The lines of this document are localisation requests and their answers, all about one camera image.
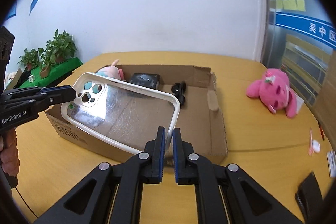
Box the clear white phone case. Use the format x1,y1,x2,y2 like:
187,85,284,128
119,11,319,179
60,72,181,155

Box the black charger box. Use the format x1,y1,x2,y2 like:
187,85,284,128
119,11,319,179
129,73,160,90

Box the black object at edge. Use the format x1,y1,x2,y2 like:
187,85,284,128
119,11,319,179
294,172,323,222

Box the person's left hand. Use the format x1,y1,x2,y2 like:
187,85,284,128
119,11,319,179
1,128,20,176

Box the green cloth side table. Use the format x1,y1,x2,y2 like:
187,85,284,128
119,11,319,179
19,57,83,88

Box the small potted green plant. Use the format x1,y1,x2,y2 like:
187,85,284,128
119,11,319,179
18,48,40,71

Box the large potted green plant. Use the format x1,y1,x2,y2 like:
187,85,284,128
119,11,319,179
38,29,77,66

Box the pink pig plush toy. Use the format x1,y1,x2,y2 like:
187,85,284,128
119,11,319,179
96,59,125,81

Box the small white earbud case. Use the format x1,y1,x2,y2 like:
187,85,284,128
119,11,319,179
308,128,321,156

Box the white printed card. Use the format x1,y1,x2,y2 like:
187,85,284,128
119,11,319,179
326,151,336,178

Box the black sunglasses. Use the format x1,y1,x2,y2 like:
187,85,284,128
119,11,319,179
171,81,187,106

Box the red pen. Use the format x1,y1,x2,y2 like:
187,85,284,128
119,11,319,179
318,121,325,141

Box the blue framed wall poster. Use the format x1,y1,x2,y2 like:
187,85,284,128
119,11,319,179
4,2,17,21

